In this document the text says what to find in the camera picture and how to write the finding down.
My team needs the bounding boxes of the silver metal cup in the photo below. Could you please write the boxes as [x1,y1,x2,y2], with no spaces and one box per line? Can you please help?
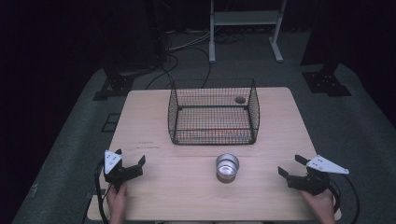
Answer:
[215,152,241,185]

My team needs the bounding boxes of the person's right hand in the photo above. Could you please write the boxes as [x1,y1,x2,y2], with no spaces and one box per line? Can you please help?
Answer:
[300,188,339,224]

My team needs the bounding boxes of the person's left hand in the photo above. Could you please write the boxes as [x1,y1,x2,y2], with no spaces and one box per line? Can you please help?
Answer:
[106,181,129,224]

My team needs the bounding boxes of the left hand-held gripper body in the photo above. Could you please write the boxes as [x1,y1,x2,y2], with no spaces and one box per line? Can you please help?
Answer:
[103,149,144,191]

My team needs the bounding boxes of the black stand base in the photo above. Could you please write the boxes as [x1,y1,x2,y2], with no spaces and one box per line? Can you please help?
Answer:
[301,61,353,98]
[92,68,135,102]

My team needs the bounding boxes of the black floor cable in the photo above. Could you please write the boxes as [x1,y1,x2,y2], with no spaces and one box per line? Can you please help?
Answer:
[169,46,213,89]
[145,53,180,91]

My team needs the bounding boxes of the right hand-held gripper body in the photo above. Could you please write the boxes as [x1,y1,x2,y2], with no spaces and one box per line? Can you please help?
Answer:
[287,154,350,197]

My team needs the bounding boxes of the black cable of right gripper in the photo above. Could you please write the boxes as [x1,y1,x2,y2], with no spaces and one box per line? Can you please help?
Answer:
[328,173,361,224]

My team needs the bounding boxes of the white metal stand frame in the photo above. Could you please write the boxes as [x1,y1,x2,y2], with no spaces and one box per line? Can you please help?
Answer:
[208,0,288,64]

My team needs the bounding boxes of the black wire mesh basket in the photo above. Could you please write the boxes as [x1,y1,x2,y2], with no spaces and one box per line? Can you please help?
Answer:
[167,77,262,147]

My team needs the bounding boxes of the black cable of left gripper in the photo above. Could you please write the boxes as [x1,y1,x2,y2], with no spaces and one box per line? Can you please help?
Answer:
[93,158,110,224]

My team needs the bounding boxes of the white floor cables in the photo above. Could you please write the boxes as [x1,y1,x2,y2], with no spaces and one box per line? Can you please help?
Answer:
[166,29,213,52]

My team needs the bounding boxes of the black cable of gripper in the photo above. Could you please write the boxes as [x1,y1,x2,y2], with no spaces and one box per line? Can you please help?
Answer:
[93,158,110,224]
[328,173,361,224]

